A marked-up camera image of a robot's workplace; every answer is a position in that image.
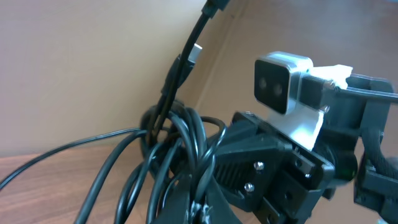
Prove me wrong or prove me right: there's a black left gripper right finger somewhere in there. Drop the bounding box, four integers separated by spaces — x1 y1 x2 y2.
203 179 242 224

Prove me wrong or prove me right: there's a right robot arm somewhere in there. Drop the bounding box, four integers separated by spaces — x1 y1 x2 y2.
214 74 397 223

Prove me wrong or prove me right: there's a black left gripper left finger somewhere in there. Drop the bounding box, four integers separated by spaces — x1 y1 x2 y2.
150 175 191 224

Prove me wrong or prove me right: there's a thin black cable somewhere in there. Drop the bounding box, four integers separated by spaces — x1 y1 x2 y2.
0 126 150 191

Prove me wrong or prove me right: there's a black angled plug cable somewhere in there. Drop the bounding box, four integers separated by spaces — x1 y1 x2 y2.
146 0 231 147

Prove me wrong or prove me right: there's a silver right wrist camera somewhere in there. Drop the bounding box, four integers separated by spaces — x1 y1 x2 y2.
254 51 353 151

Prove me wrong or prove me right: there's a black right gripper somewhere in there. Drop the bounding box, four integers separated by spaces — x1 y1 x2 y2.
214 112 358 223

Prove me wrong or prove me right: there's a black USB-A cable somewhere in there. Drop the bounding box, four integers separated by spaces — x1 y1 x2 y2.
73 43 228 224

